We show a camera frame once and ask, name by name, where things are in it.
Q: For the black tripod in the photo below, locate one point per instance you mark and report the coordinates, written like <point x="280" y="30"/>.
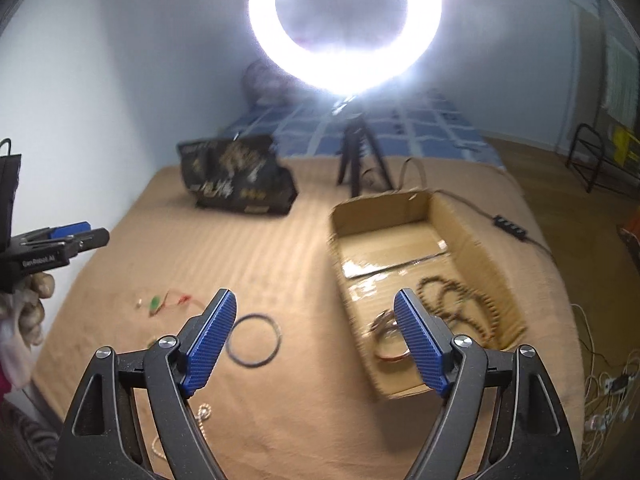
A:
<point x="356" y="155"/>

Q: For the power strip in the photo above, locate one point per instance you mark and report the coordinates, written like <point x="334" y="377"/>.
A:
<point x="619" y="383"/>

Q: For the yellow crate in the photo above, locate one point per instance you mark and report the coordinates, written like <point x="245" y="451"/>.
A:
<point x="625" y="142"/>

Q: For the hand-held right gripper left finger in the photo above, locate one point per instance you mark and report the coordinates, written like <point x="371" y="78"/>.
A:
<point x="210" y="345"/>

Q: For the blue checked bed sheet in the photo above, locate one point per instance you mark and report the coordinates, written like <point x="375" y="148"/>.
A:
<point x="440" y="130"/>

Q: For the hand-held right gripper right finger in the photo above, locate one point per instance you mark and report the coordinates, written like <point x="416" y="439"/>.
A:
<point x="420" y="345"/>

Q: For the black bangle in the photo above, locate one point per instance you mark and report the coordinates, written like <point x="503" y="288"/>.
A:
<point x="255" y="315"/>

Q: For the person's left hand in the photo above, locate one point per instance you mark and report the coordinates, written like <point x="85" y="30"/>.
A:
<point x="27" y="310"/>

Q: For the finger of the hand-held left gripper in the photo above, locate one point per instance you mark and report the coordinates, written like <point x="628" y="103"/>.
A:
<point x="70" y="230"/>
<point x="92" y="238"/>

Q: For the cardboard box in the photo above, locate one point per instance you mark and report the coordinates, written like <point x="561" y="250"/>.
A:
<point x="390" y="245"/>

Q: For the black snack bag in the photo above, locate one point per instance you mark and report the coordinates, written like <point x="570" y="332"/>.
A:
<point x="235" y="175"/>

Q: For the black low shoe rack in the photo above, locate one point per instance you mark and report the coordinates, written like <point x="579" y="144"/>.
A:
<point x="590" y="182"/>

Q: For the person's striped clothing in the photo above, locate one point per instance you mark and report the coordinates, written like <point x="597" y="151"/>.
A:
<point x="20" y="440"/>

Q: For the striped hanging towel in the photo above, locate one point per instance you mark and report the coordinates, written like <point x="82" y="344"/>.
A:
<point x="622" y="80"/>

